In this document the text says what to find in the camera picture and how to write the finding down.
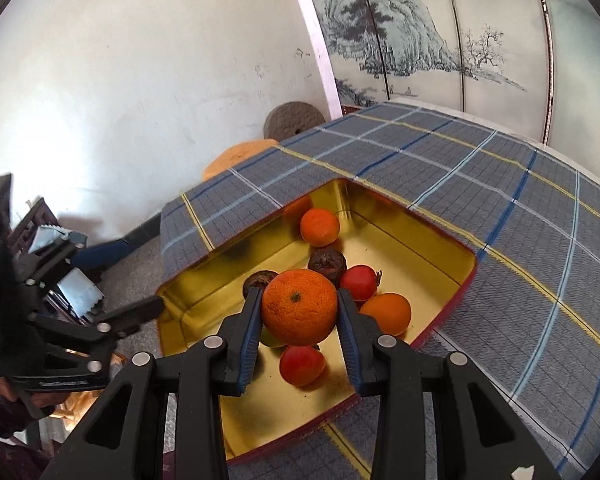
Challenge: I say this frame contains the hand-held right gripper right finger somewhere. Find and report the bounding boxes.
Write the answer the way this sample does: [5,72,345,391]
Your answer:
[332,289,563,480]

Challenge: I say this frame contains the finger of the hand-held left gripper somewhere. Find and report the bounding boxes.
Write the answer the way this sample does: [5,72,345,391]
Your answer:
[29,295,167,357]
[15,240,131,286]

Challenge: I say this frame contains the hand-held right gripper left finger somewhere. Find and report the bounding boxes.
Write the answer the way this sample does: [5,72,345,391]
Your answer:
[40,287,267,480]

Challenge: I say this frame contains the green round fruit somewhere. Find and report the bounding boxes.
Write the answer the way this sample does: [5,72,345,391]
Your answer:
[259,327,288,349]

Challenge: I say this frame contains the large orange tangerine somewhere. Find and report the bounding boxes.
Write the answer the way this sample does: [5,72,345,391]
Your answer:
[261,269,340,347]

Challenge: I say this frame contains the gold metal tin box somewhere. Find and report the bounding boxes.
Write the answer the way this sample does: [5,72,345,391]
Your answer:
[156,177,479,466]

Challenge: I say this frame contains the dark wooden chair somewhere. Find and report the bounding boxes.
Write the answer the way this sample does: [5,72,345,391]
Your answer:
[10,197,106,321]

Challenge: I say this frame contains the pale blue cloth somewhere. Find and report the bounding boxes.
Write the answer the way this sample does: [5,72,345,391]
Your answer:
[30,225,107,317]

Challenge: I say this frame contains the dark brown mangosteen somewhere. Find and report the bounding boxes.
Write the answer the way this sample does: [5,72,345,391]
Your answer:
[307,248,348,285]
[242,270,278,298]

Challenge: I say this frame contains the red round fruit with stem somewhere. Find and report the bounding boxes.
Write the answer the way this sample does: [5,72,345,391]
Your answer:
[339,265,383,303]

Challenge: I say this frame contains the orange round cushion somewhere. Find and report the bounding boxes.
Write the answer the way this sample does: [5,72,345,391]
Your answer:
[201,138,279,182]

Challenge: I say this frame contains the grey plaid tablecloth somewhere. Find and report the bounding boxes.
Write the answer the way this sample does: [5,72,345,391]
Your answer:
[160,101,600,480]

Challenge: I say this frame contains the round stone millstone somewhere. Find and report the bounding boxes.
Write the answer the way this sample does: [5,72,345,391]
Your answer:
[264,101,326,140]

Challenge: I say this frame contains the landscape painting folding screen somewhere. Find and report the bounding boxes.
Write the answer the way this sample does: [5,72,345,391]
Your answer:
[297,0,600,161]

